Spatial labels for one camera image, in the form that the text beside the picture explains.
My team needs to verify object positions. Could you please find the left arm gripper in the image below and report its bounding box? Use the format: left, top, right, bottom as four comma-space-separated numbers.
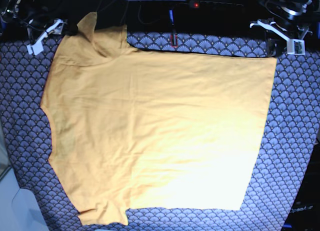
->
249, 0, 315, 57

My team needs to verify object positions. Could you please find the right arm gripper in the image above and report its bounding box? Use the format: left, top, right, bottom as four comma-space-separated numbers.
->
0, 0, 78, 55

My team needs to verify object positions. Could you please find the red black table clamp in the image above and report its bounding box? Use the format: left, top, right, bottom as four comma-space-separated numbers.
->
170, 28, 178, 48

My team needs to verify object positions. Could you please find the black OpenArm case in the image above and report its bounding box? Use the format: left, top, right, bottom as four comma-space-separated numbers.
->
282, 140, 320, 231

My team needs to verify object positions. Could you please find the blue fan-pattern tablecloth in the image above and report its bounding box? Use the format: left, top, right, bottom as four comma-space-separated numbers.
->
0, 36, 320, 231

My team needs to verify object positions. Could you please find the yellow T-shirt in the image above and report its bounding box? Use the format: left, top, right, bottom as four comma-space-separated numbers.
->
40, 12, 277, 225

